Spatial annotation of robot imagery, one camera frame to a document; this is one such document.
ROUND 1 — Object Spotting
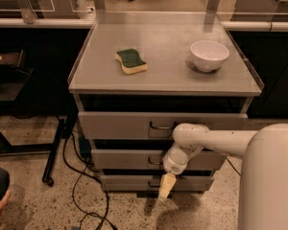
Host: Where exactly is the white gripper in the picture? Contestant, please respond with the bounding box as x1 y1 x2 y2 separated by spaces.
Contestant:
158 143 199 201

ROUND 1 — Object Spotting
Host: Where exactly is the grey drawer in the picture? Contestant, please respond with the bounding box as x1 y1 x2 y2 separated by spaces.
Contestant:
100 175 214 192
91 149 226 171
78 111 247 140

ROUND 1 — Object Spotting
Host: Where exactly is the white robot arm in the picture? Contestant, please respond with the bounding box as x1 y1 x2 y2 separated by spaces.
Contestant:
158 124 288 230

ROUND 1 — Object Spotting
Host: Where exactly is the grey bottom drawer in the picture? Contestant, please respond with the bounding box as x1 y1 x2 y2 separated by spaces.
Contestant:
100 175 214 192

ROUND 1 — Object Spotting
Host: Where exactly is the grey top drawer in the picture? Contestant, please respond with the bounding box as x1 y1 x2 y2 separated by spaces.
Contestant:
78 111 247 140

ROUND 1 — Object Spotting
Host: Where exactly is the grey drawer cabinet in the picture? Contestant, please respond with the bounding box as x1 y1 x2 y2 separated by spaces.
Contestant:
67 11 264 199

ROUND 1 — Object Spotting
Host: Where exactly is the green yellow sponge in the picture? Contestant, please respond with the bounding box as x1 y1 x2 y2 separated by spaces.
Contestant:
115 49 148 75

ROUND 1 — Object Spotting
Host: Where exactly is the white bowl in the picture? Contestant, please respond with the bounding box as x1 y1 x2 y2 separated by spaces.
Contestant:
190 40 229 72

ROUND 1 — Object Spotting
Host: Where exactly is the black table leg stand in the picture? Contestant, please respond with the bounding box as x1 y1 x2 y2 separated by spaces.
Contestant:
0 119 64 187

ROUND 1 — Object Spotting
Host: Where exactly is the dark side shelf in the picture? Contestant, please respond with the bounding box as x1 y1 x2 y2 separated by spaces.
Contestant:
0 50 33 102

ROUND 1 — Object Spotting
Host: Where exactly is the black cable right floor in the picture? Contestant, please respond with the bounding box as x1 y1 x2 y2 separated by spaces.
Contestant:
226 158 242 177

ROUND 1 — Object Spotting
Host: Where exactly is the black cable floor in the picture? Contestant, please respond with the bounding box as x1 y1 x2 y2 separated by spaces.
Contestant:
226 158 242 177
61 125 119 230

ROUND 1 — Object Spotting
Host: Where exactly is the black cable left floor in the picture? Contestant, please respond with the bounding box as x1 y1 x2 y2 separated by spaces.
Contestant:
61 125 119 230

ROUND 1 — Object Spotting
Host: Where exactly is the white horizontal rail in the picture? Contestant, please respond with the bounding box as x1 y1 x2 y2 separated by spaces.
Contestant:
0 18 288 33

